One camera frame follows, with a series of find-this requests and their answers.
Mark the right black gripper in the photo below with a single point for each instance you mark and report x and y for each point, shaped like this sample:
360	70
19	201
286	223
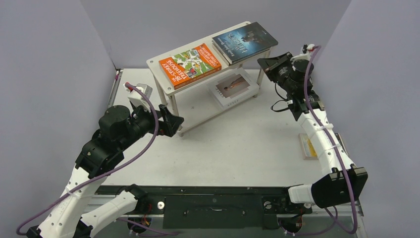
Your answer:
280	65

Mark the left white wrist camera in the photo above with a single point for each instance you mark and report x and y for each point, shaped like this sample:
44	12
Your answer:
137	95

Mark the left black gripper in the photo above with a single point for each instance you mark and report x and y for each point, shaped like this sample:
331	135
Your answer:
172	121

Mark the white two-tier shelf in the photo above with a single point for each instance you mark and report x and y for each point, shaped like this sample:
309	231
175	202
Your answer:
205	78

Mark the dark blue paperback book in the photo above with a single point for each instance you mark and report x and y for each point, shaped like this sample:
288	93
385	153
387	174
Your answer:
252	34

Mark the white style magazine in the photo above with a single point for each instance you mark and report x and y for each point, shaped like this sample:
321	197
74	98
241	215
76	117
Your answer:
232	88

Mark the orange 78-storey treehouse book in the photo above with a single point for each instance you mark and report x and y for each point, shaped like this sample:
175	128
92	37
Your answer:
189	66

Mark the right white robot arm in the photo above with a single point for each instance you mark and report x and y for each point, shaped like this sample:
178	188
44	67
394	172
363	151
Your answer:
342	181

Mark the yellow red paperback book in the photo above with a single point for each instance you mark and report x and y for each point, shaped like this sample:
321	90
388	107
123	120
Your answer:
308	150

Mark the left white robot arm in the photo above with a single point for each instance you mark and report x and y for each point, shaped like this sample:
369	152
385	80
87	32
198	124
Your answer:
119	128

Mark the black blue treehouse book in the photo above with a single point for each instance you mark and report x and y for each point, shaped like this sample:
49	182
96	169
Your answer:
237	54

